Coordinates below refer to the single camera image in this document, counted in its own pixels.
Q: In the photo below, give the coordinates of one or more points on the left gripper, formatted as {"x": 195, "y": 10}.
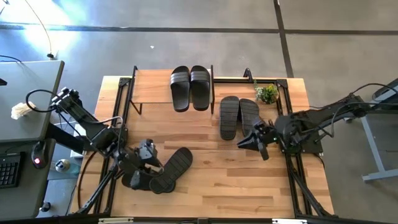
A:
{"x": 140, "y": 165}

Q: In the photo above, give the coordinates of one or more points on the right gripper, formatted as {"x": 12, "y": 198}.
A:
{"x": 269, "y": 137}

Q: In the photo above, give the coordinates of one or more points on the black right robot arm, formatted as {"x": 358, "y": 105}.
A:
{"x": 311, "y": 121}

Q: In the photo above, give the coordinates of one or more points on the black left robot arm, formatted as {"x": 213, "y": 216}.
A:
{"x": 93, "y": 124}

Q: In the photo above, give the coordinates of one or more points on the wooden shelf with black legs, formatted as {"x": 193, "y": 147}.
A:
{"x": 152, "y": 87}

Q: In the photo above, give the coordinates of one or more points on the small potted green plant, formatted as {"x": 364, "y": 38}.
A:
{"x": 267, "y": 93}

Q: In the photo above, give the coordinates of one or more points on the black computer mouse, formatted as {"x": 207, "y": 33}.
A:
{"x": 38, "y": 154}

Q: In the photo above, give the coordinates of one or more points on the grey metal side table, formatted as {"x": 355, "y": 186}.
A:
{"x": 371, "y": 146}

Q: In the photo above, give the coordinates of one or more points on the dark grey desk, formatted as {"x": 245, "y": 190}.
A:
{"x": 28, "y": 193}

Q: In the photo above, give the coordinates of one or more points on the black keyboard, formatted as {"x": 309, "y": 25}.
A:
{"x": 9, "y": 171}

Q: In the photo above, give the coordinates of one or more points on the crumpled white tissue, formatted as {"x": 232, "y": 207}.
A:
{"x": 21, "y": 110}

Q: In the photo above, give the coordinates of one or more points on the dark laptop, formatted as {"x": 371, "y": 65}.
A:
{"x": 388, "y": 91}

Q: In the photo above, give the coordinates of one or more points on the light grey desk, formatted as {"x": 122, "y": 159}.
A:
{"x": 28, "y": 77}

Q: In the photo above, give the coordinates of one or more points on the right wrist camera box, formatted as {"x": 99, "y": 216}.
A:
{"x": 260, "y": 124}

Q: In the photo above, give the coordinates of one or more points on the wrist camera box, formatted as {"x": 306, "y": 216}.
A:
{"x": 260, "y": 124}
{"x": 146, "y": 149}

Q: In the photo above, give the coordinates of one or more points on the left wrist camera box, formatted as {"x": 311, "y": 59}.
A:
{"x": 146, "y": 149}

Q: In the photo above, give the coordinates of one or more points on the silver metal bracket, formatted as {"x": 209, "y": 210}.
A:
{"x": 115, "y": 220}
{"x": 289, "y": 221}

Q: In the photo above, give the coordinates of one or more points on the black aluminium table frame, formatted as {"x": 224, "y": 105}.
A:
{"x": 233, "y": 81}

